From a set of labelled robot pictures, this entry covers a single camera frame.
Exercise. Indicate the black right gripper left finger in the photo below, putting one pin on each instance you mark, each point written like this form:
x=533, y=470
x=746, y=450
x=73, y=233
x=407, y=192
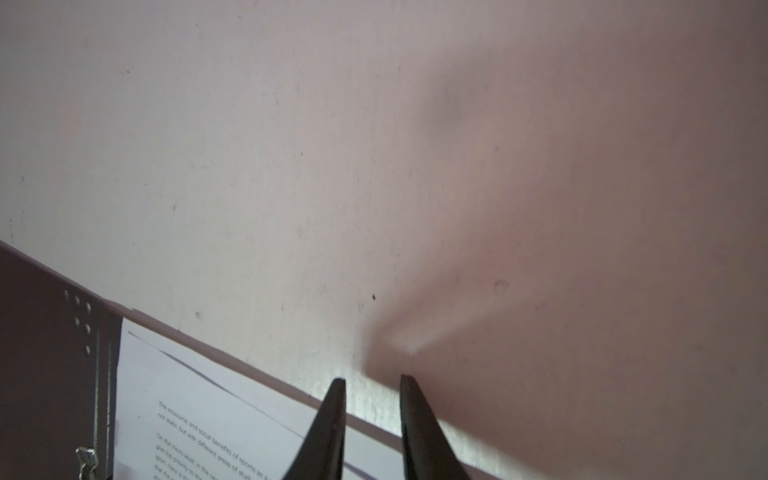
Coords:
x=321, y=454

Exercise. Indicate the white and black file folder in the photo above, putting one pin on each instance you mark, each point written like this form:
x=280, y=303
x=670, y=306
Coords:
x=60, y=348

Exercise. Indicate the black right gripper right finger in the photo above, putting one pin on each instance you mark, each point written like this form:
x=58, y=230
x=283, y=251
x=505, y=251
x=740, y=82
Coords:
x=427, y=454

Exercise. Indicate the printed paper sheets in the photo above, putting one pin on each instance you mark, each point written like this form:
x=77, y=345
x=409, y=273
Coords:
x=180, y=415

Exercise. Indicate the silver folder clip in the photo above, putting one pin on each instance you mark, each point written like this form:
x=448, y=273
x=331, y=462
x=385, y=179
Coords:
x=88, y=463

